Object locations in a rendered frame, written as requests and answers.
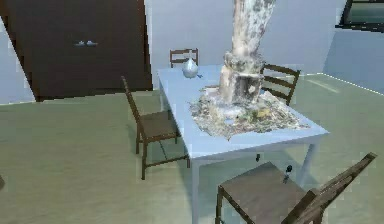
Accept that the pale blue table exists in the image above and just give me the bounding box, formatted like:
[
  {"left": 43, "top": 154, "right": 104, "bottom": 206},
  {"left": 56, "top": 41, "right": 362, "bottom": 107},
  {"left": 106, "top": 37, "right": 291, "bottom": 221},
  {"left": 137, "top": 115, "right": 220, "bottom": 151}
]
[{"left": 156, "top": 64, "right": 331, "bottom": 224}]

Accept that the brown wooden chair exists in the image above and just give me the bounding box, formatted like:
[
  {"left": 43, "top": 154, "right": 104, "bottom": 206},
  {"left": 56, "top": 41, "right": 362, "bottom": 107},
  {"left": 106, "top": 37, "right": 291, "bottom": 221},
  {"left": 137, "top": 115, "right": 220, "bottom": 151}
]
[
  {"left": 169, "top": 48, "right": 200, "bottom": 69},
  {"left": 259, "top": 63, "right": 302, "bottom": 107},
  {"left": 214, "top": 152, "right": 378, "bottom": 224},
  {"left": 120, "top": 75, "right": 191, "bottom": 181}
]

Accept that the pale grey round vase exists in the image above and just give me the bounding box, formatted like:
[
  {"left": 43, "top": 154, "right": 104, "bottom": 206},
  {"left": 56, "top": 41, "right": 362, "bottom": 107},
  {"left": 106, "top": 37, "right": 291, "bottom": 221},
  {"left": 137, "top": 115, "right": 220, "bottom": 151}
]
[{"left": 181, "top": 49, "right": 200, "bottom": 80}]

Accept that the dark brown cupboard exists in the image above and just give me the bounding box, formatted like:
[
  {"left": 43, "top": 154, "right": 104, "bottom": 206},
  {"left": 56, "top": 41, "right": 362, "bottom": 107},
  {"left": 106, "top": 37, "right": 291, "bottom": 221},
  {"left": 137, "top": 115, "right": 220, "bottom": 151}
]
[{"left": 0, "top": 0, "right": 154, "bottom": 103}]

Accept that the dark framed window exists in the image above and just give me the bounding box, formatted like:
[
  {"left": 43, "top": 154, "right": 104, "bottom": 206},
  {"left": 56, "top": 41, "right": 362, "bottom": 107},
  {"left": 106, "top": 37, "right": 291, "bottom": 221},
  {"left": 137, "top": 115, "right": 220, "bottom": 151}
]
[{"left": 334, "top": 0, "right": 384, "bottom": 34}]

